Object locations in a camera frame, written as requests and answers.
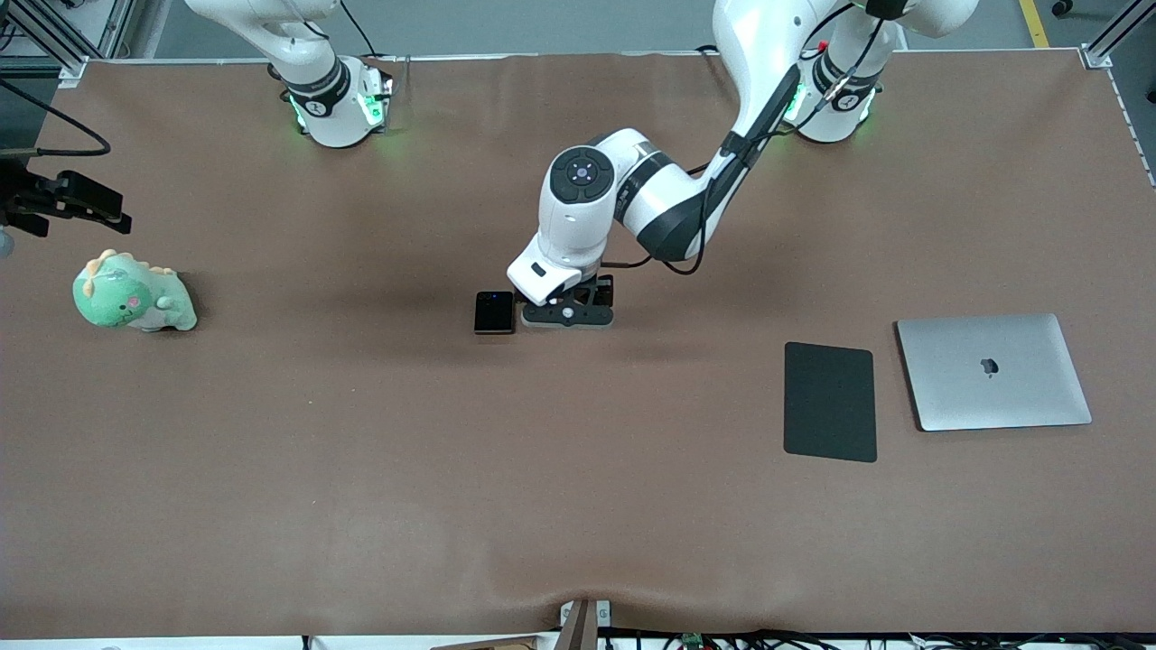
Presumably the black smartphone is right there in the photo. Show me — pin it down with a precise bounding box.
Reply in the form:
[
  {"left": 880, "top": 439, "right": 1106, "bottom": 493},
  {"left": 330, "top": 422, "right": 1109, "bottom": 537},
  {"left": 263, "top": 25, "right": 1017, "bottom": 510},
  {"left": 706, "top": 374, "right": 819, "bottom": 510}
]
[{"left": 474, "top": 291, "right": 516, "bottom": 336}]

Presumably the black rectangular mouse pad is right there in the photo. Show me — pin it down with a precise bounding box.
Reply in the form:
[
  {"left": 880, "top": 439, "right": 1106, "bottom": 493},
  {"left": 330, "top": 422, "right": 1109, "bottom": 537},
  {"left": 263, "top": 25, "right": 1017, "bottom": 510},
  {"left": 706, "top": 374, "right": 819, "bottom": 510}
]
[{"left": 783, "top": 341, "right": 879, "bottom": 464}]

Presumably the green dinosaur plush toy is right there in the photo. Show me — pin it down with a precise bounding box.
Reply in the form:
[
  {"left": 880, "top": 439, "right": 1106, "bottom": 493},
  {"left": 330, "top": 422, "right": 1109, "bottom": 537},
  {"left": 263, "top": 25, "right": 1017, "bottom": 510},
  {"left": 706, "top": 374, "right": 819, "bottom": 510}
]
[{"left": 72, "top": 249, "right": 198, "bottom": 333}]

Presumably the brown table cover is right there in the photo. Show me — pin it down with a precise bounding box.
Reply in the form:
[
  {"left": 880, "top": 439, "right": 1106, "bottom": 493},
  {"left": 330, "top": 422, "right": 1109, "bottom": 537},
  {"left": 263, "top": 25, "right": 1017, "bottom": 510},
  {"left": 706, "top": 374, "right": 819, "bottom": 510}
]
[{"left": 0, "top": 50, "right": 1156, "bottom": 638}]

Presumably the silver closed laptop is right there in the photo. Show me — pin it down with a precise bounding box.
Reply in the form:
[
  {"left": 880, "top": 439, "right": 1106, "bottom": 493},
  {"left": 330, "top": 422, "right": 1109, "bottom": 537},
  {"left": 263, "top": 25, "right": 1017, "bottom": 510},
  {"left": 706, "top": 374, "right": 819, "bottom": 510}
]
[{"left": 896, "top": 313, "right": 1094, "bottom": 432}]

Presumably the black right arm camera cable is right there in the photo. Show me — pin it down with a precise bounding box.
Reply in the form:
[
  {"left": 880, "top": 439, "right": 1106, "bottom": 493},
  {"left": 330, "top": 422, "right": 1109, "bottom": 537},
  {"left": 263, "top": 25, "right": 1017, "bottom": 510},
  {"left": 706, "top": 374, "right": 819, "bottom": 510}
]
[{"left": 0, "top": 77, "right": 113, "bottom": 160}]

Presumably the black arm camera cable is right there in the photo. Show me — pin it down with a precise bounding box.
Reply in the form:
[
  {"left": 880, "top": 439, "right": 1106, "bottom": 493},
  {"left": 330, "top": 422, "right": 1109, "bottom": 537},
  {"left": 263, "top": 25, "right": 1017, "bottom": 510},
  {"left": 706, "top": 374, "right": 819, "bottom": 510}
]
[
  {"left": 614, "top": 0, "right": 904, "bottom": 276},
  {"left": 0, "top": 77, "right": 113, "bottom": 160}
]

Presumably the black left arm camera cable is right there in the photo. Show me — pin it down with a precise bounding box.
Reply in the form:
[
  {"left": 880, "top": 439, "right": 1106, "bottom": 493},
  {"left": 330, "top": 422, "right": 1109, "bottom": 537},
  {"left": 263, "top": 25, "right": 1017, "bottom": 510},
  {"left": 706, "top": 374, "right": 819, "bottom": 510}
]
[{"left": 614, "top": 0, "right": 904, "bottom": 276}]

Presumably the aluminium frame strut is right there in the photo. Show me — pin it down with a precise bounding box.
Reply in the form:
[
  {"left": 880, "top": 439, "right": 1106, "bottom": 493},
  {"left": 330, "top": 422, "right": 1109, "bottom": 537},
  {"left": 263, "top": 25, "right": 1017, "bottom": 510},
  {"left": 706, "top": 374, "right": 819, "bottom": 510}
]
[
  {"left": 1082, "top": 0, "right": 1156, "bottom": 70},
  {"left": 0, "top": 0, "right": 91, "bottom": 88},
  {"left": 98, "top": 0, "right": 145, "bottom": 57}
]

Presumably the thin black base cable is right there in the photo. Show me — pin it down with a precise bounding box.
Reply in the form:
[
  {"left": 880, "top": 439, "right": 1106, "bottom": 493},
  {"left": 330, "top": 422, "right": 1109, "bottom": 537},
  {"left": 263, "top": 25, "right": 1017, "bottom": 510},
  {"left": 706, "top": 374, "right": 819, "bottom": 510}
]
[{"left": 338, "top": 0, "right": 378, "bottom": 58}]

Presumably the metal bracket with wooden strip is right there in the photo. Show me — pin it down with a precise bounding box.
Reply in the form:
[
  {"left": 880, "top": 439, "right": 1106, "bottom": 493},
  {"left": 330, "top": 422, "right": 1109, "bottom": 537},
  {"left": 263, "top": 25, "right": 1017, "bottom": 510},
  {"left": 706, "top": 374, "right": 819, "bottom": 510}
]
[{"left": 558, "top": 598, "right": 613, "bottom": 650}]

